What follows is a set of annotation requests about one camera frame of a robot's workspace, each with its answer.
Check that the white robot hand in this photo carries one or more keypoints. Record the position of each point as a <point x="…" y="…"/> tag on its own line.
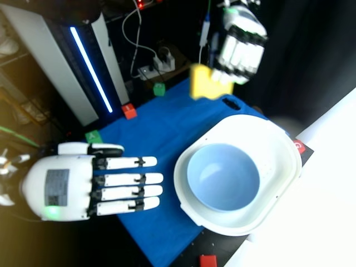
<point x="242" y="50"/>
<point x="69" y="183"/>

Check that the yellow sponge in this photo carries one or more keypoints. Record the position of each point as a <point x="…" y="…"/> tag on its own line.
<point x="203" y="86"/>

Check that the light blue bowl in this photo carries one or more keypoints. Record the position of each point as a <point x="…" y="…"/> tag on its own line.
<point x="222" y="178"/>

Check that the green letter Y block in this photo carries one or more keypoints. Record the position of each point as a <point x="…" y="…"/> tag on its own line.
<point x="93" y="136"/>

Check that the white plug adapter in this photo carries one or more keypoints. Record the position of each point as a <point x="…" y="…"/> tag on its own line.
<point x="164" y="57"/>

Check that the green letter C block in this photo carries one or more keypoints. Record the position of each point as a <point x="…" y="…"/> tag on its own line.
<point x="159" y="89"/>

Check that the red letter I block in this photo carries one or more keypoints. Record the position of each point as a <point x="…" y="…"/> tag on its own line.
<point x="129" y="112"/>

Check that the white power strip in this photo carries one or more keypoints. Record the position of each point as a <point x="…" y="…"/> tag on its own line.
<point x="147" y="73"/>

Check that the blue table cloth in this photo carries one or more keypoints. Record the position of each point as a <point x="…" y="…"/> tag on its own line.
<point x="155" y="133"/>

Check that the white perforated basin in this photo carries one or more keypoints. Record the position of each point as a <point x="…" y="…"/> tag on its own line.
<point x="278" y="144"/>

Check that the red letter G block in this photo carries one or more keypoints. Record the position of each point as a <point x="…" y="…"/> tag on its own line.
<point x="299" y="146"/>

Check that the white tower with blue light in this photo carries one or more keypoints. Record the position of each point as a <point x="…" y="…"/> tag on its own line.
<point x="50" y="55"/>

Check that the plain red block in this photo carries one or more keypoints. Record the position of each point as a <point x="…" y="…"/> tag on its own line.
<point x="208" y="261"/>

